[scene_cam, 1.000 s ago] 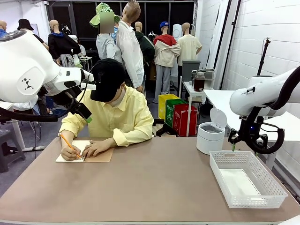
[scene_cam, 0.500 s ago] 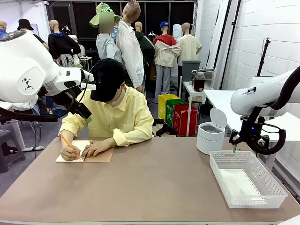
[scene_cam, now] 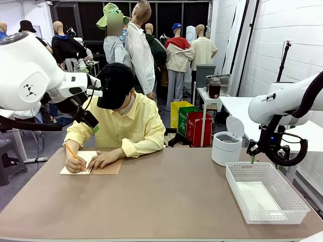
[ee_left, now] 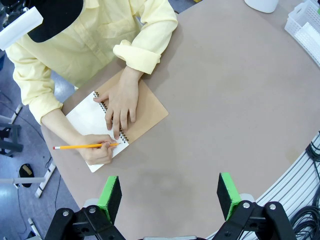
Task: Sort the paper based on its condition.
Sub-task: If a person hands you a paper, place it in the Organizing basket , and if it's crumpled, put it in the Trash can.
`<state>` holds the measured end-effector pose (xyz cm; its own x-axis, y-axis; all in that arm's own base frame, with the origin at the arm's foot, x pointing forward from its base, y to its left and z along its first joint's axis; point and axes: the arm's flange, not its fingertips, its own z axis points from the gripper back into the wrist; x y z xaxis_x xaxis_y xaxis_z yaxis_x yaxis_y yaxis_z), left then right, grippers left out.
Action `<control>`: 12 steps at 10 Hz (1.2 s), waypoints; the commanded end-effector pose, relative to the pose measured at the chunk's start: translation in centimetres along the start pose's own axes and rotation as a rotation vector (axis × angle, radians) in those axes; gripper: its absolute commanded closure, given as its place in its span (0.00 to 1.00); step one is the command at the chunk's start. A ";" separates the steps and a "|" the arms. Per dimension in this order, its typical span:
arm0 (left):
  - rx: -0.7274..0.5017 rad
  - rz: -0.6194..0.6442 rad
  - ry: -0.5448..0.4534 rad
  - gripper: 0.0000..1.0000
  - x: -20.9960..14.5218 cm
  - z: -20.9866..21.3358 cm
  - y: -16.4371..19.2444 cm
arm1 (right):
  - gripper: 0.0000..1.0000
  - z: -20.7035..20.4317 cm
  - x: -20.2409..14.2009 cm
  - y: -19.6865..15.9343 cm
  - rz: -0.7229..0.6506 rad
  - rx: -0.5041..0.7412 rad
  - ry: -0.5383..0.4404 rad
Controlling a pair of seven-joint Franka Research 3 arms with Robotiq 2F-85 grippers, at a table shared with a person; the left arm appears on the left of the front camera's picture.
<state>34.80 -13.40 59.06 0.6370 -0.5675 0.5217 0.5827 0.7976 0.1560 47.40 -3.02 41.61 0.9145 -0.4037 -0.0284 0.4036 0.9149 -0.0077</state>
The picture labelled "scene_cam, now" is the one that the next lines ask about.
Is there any white round trash can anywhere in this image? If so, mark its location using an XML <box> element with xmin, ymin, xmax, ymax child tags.
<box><xmin>211</xmin><ymin>115</ymin><xmax>245</xmax><ymax>167</ymax></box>

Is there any orange pencil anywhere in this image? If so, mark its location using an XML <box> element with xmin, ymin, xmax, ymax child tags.
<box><xmin>65</xmin><ymin>143</ymin><xmax>87</xmax><ymax>171</ymax></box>

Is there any black tripod stand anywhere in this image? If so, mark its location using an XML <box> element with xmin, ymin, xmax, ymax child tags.
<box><xmin>276</xmin><ymin>41</ymin><xmax>292</xmax><ymax>83</ymax></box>

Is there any mannequin in red beige jacket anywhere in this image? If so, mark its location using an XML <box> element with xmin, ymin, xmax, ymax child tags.
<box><xmin>164</xmin><ymin>23</ymin><xmax>195</xmax><ymax>111</ymax></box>

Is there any person in yellow shirt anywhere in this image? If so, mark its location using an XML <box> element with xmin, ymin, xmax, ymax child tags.
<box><xmin>64</xmin><ymin>87</ymin><xmax>166</xmax><ymax>158</ymax></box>

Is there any mannequin in dark green jacket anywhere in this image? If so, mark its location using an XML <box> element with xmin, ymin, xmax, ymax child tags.
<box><xmin>144</xmin><ymin>23</ymin><xmax>168</xmax><ymax>76</ymax></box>

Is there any white perforated plastic basket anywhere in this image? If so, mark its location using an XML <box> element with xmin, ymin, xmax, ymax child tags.
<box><xmin>225</xmin><ymin>162</ymin><xmax>310</xmax><ymax>225</ymax></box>

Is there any person's right hand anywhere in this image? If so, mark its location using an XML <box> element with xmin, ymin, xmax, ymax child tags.
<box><xmin>65</xmin><ymin>155</ymin><xmax>88</xmax><ymax>174</ymax></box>

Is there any red recycling bin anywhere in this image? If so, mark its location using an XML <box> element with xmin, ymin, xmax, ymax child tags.
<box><xmin>186</xmin><ymin>112</ymin><xmax>214</xmax><ymax>148</ymax></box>

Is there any person's right forearm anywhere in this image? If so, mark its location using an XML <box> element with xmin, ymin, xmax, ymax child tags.
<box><xmin>64</xmin><ymin>123</ymin><xmax>98</xmax><ymax>162</ymax></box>

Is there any white table leg frame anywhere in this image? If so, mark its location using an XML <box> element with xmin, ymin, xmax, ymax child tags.
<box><xmin>11</xmin><ymin>128</ymin><xmax>49</xmax><ymax>164</ymax></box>

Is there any tall mannequin in white shirt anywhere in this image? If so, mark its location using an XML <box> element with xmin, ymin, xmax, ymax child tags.
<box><xmin>125</xmin><ymin>0</ymin><xmax>156</xmax><ymax>99</ymax></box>

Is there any gray box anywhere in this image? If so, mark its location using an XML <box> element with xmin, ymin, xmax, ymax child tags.
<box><xmin>196</xmin><ymin>65</ymin><xmax>217</xmax><ymax>88</ymax></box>

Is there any mannequin in cream shirt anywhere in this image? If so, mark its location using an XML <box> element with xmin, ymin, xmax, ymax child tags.
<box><xmin>191</xmin><ymin>24</ymin><xmax>218</xmax><ymax>76</ymax></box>

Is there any mannequin in navy hoodie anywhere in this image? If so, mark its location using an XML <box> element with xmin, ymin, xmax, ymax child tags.
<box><xmin>51</xmin><ymin>21</ymin><xmax>88</xmax><ymax>74</ymax></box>

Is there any mannequin with black bucket hat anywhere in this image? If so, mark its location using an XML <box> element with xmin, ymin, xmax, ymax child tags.
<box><xmin>18</xmin><ymin>20</ymin><xmax>53</xmax><ymax>55</ymax></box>

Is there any white torso form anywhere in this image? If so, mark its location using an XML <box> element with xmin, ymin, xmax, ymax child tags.
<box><xmin>185</xmin><ymin>25</ymin><xmax>197</xmax><ymax>45</ymax></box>

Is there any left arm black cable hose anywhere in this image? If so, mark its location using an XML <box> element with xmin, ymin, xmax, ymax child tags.
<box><xmin>0</xmin><ymin>99</ymin><xmax>85</xmax><ymax>132</ymax></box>

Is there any small white table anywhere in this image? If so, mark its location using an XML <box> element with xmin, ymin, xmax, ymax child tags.
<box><xmin>193</xmin><ymin>87</ymin><xmax>231</xmax><ymax>148</ymax></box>

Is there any spiral notebook with brown cover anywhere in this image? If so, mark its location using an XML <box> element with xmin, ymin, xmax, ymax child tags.
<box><xmin>60</xmin><ymin>150</ymin><xmax>124</xmax><ymax>175</ymax></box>

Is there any person's left hand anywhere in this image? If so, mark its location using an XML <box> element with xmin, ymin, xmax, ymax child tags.
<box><xmin>87</xmin><ymin>150</ymin><xmax>125</xmax><ymax>170</ymax></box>

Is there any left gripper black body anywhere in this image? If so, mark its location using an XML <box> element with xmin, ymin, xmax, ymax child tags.
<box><xmin>55</xmin><ymin>92</ymin><xmax>89</xmax><ymax>118</ymax></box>

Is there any person's left forearm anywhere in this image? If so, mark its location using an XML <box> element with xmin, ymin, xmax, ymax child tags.
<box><xmin>121</xmin><ymin>135</ymin><xmax>166</xmax><ymax>158</ymax></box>

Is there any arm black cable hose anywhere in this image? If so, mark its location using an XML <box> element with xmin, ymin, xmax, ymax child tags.
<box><xmin>0</xmin><ymin>99</ymin><xmax>85</xmax><ymax>132</ymax></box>
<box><xmin>259</xmin><ymin>72</ymin><xmax>323</xmax><ymax>167</ymax></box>

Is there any black metal chair base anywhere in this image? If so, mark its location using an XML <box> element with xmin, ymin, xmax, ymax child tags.
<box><xmin>164</xmin><ymin>127</ymin><xmax>190</xmax><ymax>148</ymax></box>

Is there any yellow recycling bin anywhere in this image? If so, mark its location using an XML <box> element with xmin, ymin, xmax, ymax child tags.
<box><xmin>170</xmin><ymin>101</ymin><xmax>194</xmax><ymax>129</ymax></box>

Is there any gray plastic stool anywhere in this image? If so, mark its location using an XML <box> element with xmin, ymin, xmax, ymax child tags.
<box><xmin>0</xmin><ymin>138</ymin><xmax>28</xmax><ymax>187</ymax></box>

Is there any large white side table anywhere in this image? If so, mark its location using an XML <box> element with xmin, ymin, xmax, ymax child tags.
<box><xmin>219</xmin><ymin>96</ymin><xmax>323</xmax><ymax>184</ymax></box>

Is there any metal tray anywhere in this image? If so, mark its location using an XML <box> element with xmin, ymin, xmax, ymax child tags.
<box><xmin>205</xmin><ymin>74</ymin><xmax>232</xmax><ymax>88</ymax></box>

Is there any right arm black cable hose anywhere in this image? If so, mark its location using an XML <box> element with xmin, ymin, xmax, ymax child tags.
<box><xmin>259</xmin><ymin>72</ymin><xmax>323</xmax><ymax>167</ymax></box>

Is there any glass jar with dark liquid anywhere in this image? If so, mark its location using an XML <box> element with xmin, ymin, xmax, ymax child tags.
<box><xmin>208</xmin><ymin>78</ymin><xmax>222</xmax><ymax>99</ymax></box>

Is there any mannequin with green checkered hat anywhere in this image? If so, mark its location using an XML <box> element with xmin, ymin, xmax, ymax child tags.
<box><xmin>96</xmin><ymin>3</ymin><xmax>133</xmax><ymax>69</ymax></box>

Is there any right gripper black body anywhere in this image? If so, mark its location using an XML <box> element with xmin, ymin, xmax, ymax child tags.
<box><xmin>262</xmin><ymin>125</ymin><xmax>286</xmax><ymax>152</ymax></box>

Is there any black cap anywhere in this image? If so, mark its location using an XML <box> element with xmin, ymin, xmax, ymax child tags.
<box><xmin>96</xmin><ymin>63</ymin><xmax>135</xmax><ymax>110</ymax></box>

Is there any left arm white wrist camera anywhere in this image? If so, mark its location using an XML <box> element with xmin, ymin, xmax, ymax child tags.
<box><xmin>87</xmin><ymin>74</ymin><xmax>103</xmax><ymax>96</ymax></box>

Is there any green recycling bin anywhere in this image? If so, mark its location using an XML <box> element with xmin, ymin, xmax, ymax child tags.
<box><xmin>178</xmin><ymin>106</ymin><xmax>202</xmax><ymax>138</ymax></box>

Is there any black wall pipe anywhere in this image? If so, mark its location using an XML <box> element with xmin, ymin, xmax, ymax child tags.
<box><xmin>237</xmin><ymin>0</ymin><xmax>260</xmax><ymax>96</ymax></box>
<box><xmin>229</xmin><ymin>0</ymin><xmax>250</xmax><ymax>75</ymax></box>

